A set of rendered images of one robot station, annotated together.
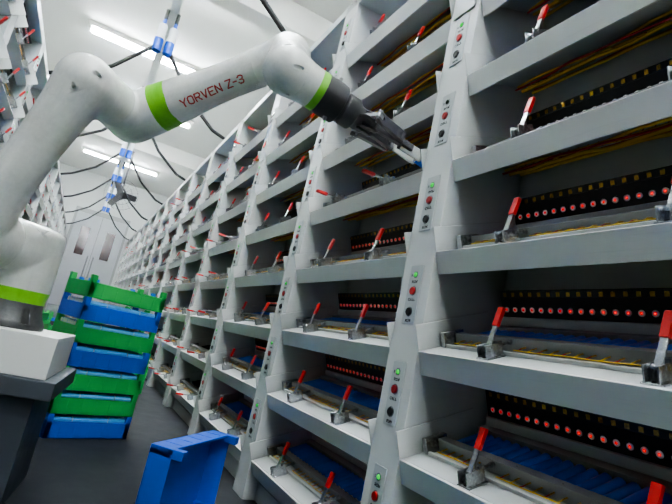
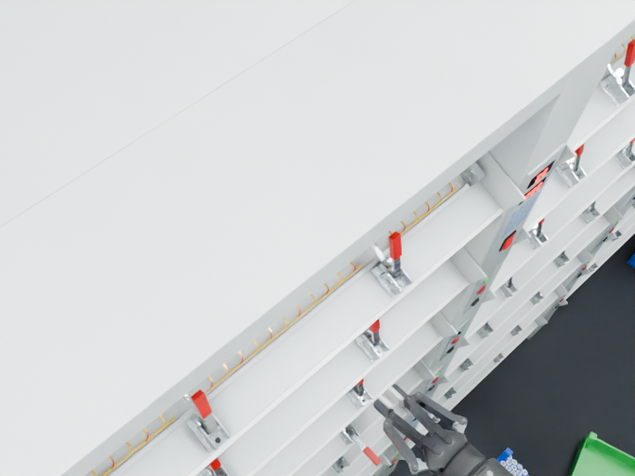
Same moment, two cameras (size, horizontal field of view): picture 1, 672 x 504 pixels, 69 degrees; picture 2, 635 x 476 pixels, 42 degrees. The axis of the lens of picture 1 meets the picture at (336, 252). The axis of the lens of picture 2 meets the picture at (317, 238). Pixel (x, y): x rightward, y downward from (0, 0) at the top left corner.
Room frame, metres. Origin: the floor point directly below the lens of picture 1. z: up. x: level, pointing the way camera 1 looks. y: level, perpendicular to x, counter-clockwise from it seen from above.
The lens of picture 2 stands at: (1.45, 0.28, 2.33)
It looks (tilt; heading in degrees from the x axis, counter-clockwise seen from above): 60 degrees down; 248
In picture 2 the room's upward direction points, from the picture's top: 6 degrees clockwise
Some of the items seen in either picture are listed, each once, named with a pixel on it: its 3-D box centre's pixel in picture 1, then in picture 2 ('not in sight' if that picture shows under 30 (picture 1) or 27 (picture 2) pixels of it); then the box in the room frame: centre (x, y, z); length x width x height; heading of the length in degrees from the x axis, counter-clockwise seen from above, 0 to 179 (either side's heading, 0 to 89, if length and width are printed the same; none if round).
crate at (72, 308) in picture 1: (111, 312); not in sight; (1.92, 0.79, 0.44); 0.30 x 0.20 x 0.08; 139
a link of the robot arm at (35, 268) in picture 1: (24, 261); not in sight; (1.21, 0.74, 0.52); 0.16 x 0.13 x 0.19; 164
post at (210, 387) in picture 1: (260, 248); not in sight; (2.29, 0.35, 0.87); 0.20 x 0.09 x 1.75; 116
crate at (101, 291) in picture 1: (117, 292); not in sight; (1.92, 0.79, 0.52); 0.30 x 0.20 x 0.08; 139
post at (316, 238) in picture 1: (327, 230); not in sight; (1.66, 0.05, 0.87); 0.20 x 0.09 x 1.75; 116
